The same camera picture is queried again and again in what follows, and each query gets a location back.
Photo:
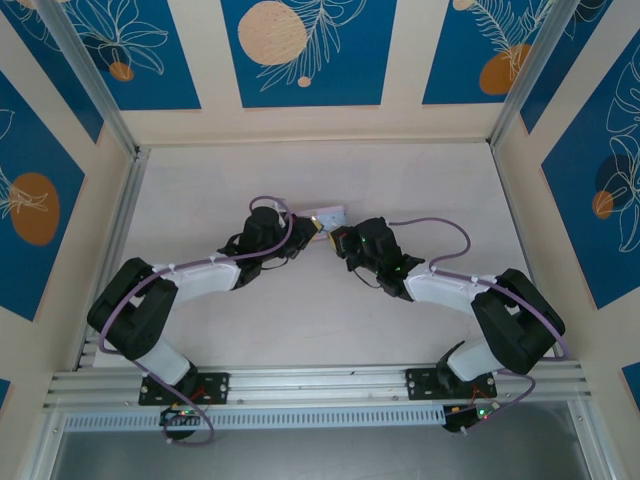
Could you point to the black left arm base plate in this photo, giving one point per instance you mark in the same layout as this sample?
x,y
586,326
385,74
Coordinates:
x,y
220,387

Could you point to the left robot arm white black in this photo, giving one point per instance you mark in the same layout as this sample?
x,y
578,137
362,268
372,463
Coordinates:
x,y
205,280

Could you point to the circuit board green light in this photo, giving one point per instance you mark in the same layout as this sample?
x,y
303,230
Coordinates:
x,y
182,414
472,417

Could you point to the aluminium corner post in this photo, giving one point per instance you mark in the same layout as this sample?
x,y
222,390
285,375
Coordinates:
x,y
88,75
532,75

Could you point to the aluminium rail frame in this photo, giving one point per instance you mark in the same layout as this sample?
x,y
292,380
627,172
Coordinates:
x,y
325,380

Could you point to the left circuit board green light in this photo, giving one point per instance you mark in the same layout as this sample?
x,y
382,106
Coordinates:
x,y
182,414

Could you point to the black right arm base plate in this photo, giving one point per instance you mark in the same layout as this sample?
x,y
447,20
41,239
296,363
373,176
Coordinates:
x,y
417,382

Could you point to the aluminium side rail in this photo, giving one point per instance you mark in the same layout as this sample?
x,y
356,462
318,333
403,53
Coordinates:
x,y
112,240

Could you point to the right circuit board green light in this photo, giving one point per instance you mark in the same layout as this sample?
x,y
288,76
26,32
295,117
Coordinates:
x,y
472,417

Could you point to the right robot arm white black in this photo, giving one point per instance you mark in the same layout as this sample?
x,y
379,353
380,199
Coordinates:
x,y
440,292

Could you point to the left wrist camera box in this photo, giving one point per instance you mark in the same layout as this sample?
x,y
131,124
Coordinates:
x,y
302,225

